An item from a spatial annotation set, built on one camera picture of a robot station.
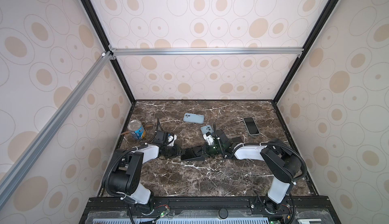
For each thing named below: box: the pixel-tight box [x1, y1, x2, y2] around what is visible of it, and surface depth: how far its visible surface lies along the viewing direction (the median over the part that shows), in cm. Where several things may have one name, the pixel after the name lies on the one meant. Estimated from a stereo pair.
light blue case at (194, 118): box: [183, 112, 206, 124], surface depth 112 cm
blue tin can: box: [127, 119, 146, 140], surface depth 94 cm
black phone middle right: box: [230, 136, 244, 145], surface depth 99 cm
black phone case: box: [180, 151, 208, 162], surface depth 89 cm
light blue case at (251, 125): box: [243, 116, 260, 136], surface depth 107 cm
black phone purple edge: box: [243, 117, 260, 136], surface depth 107 cm
